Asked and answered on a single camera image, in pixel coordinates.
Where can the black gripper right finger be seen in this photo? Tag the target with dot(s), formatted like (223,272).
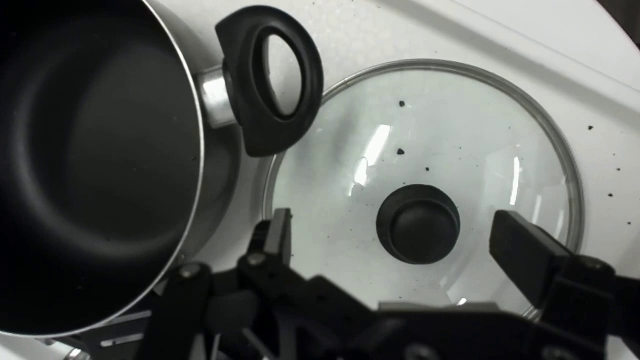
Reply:
(526,254)

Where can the white plastic tray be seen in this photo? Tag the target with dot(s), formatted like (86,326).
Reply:
(213,305)

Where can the black nonstick pot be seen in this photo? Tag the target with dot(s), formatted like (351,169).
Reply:
(117,156)

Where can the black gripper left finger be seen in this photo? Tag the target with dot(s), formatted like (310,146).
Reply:
(270,238)

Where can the glass lid with black knob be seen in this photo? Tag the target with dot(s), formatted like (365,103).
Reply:
(395,187)

